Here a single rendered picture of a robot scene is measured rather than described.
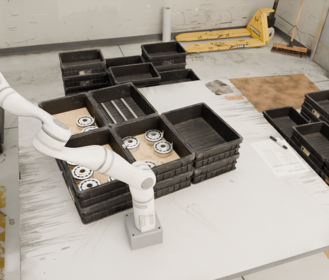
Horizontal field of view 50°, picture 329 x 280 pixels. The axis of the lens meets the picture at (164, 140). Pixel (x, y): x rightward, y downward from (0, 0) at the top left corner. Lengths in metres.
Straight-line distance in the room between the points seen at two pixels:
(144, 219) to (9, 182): 1.76
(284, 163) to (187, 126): 0.60
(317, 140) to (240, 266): 1.62
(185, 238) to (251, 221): 0.34
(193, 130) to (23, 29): 3.35
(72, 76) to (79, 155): 2.20
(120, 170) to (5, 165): 2.07
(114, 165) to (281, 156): 1.23
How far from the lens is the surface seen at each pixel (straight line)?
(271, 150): 2.27
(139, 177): 1.36
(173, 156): 1.90
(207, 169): 1.90
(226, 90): 2.78
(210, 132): 2.10
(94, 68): 3.38
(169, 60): 3.54
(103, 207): 1.73
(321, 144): 3.01
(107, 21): 5.06
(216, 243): 1.72
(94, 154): 1.24
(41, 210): 1.88
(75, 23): 5.01
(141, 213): 1.53
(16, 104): 1.23
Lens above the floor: 2.08
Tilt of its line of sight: 38 degrees down
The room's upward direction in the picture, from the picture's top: 3 degrees clockwise
